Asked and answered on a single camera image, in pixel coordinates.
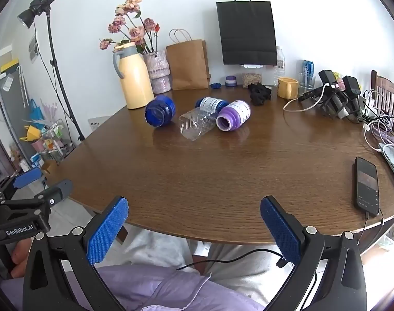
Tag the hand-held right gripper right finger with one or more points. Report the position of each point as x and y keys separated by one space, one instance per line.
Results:
x=279 y=230

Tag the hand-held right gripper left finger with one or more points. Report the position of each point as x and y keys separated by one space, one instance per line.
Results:
x=108 y=230

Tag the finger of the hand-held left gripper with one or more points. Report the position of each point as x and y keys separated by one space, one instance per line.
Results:
x=25 y=177
x=56 y=192

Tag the person's left hand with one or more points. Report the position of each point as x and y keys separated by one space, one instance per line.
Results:
x=19 y=259

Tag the small cardboard box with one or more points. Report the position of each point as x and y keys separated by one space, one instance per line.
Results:
x=49 y=167

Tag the blue tote bag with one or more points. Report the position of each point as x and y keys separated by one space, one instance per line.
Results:
x=35 y=113

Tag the lilac garment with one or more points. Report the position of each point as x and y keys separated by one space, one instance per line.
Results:
x=151 y=288

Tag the grey refrigerator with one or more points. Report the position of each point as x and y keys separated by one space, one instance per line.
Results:
x=9 y=103

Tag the black smartphone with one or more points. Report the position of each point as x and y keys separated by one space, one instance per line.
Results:
x=367 y=188

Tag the purple white jar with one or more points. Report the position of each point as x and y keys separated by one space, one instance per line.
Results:
x=234 y=115

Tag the blue plastic jar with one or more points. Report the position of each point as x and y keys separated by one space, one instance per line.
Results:
x=161 y=108

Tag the clear plastic water bottle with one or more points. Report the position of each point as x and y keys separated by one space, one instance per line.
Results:
x=197 y=123

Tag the black cloth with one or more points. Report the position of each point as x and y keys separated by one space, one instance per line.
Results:
x=258 y=94

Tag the yellow thermos jug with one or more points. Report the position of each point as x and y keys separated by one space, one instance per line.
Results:
x=137 y=81

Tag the yellow mug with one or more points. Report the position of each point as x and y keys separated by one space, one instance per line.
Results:
x=286 y=89

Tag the blue bottle with white label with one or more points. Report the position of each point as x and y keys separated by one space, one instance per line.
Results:
x=211 y=103

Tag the clear drinking glass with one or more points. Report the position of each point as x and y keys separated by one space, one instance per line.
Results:
x=305 y=86

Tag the cork block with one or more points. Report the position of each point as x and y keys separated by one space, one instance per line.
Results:
x=252 y=79

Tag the small purple jar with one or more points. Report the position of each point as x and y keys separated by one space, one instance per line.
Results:
x=231 y=82

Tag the blue lid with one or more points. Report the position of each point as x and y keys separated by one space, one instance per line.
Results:
x=215 y=86

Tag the black charging device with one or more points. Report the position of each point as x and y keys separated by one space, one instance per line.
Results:
x=328 y=79
x=351 y=87

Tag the pale pink ribbed vase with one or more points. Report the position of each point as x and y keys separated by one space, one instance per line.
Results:
x=158 y=71

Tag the blue drink can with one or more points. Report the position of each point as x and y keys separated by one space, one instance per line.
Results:
x=308 y=66

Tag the black studio light on stand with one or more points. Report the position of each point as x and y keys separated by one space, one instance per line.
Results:
x=41 y=1

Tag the wooden chair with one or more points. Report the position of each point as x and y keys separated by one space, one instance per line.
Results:
x=383 y=86

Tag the pink dried flower bouquet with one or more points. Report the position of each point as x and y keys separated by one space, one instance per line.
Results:
x=135 y=33

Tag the brown paper bag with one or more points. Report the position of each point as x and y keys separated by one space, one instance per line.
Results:
x=187 y=64

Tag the black paper bag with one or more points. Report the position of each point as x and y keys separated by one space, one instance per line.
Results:
x=245 y=32

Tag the white wall outlet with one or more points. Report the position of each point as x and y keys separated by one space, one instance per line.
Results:
x=95 y=123

